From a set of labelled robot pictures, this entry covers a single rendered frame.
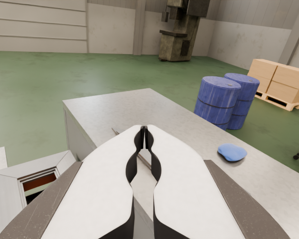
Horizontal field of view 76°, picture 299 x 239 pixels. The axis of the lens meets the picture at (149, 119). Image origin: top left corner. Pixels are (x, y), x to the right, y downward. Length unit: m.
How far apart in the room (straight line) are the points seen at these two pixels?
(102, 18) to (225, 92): 5.96
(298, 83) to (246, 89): 2.07
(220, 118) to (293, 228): 2.24
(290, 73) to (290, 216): 4.60
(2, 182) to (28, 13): 6.78
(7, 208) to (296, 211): 0.97
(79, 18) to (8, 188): 6.96
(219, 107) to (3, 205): 2.43
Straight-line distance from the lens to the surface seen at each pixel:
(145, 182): 0.64
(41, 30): 7.57
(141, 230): 0.66
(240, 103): 3.28
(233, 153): 0.83
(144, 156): 0.70
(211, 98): 2.71
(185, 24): 8.02
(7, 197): 0.96
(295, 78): 5.15
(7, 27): 7.62
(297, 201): 0.82
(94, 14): 7.74
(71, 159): 1.05
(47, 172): 1.03
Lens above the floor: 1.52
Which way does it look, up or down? 29 degrees down
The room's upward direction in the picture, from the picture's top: 8 degrees clockwise
